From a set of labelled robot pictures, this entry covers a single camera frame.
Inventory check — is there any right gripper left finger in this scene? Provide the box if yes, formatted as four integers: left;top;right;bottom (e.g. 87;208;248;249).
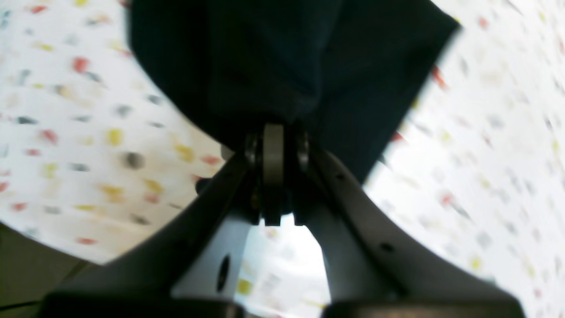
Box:
38;125;285;318

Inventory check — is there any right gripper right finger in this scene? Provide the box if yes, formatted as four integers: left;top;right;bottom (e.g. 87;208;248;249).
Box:
294;132;525;318

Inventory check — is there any black t-shirt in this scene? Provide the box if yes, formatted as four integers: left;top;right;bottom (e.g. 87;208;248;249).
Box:
128;0;460;183

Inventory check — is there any terrazzo pattern tablecloth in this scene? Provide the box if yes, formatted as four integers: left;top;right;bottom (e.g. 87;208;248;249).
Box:
1;0;564;318

